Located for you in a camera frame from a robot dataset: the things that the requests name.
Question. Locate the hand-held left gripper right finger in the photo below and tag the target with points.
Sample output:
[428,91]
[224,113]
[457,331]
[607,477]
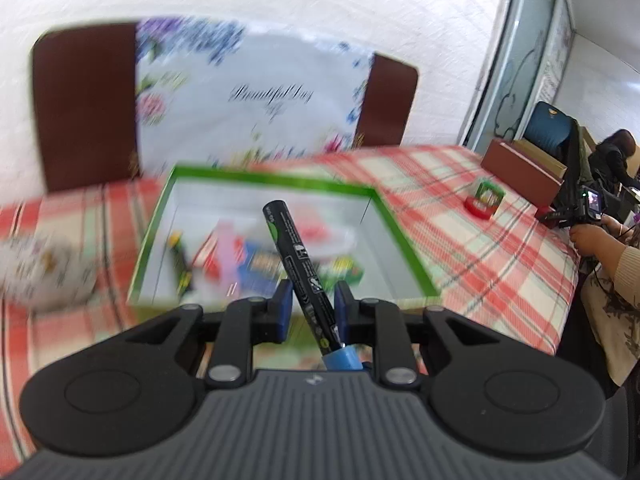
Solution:
[342,307]

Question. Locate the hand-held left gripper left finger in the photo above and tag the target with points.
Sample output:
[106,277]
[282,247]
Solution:
[285,307]

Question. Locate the green snack packet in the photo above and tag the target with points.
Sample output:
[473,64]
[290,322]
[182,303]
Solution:
[347,270]

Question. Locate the blue packet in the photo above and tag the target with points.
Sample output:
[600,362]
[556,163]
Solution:
[260,262]

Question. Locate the black marker blue cap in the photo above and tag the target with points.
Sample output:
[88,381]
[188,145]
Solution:
[295,250]

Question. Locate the pink mask packet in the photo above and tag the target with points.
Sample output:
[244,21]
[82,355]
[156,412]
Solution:
[320,232]

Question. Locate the small red box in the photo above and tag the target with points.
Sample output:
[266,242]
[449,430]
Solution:
[207,257]

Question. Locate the black marker green label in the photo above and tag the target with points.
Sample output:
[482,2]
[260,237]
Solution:
[180,265]

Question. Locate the green cardboard box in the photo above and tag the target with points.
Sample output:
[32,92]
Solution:
[300,195]

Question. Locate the person's right forearm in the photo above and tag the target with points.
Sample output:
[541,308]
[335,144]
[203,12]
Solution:
[627,267]

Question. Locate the person's right hand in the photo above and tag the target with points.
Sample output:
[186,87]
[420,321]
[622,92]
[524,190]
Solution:
[597,240]

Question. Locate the brown rectangular box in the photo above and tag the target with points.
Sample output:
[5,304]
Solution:
[525,172]

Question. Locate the blue office chair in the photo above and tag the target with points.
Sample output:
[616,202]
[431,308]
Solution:
[550,127]

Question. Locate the small red green toy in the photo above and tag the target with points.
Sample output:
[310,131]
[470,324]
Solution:
[485,202]

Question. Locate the red plaid tablecloth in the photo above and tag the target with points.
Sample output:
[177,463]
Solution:
[450,260]

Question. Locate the brown chair backrest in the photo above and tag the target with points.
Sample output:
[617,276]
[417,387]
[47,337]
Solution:
[85,105]
[387,100]

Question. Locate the patterned cloth pouch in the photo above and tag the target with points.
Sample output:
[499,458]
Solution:
[40,272]

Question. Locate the glass door grey frame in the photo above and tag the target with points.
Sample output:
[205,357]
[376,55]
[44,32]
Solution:
[520,50]

